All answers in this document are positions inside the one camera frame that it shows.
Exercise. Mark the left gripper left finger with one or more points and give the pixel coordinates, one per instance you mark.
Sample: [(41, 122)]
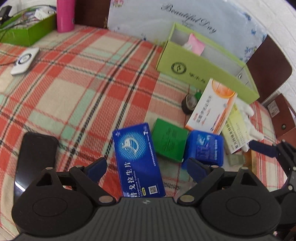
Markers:
[(96, 170)]

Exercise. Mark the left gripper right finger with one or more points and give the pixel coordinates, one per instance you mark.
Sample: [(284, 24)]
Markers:
[(197, 170)]

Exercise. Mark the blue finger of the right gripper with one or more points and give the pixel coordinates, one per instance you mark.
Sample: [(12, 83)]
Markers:
[(268, 150)]

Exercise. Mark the blue medicine box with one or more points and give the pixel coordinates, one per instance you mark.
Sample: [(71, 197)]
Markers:
[(137, 164)]

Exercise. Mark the white orange medicine box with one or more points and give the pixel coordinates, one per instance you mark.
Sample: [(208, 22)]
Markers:
[(213, 108)]

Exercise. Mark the gold tan box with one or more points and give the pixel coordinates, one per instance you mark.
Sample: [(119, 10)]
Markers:
[(250, 160)]

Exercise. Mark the blue tissue pack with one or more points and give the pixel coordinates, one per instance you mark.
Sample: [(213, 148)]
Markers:
[(206, 148)]

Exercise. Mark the olive green small box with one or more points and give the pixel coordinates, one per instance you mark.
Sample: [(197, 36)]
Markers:
[(236, 159)]

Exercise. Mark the yellow white medicine box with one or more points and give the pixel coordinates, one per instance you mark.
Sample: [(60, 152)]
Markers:
[(235, 131)]

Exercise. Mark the green flat box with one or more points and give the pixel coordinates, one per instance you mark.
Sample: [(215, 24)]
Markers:
[(169, 140)]

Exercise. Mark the black smartphone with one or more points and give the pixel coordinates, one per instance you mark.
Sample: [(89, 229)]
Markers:
[(37, 152)]

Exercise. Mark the black tape roll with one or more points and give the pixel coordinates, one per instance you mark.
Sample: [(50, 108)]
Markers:
[(188, 104)]

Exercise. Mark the plaid bed sheet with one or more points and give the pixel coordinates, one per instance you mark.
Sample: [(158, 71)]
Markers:
[(81, 87)]

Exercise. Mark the lime green storage box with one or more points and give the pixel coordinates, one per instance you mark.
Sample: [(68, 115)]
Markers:
[(213, 63)]

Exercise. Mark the floral Beautiful Day mattress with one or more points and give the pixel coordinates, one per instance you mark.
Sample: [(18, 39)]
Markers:
[(221, 21)]

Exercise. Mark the green tray with clutter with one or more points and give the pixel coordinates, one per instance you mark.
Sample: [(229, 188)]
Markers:
[(28, 26)]

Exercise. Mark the pink thermos bottle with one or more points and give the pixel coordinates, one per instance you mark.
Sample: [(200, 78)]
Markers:
[(65, 15)]

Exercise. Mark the white wireless charger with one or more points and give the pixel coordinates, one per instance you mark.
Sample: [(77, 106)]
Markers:
[(24, 61)]

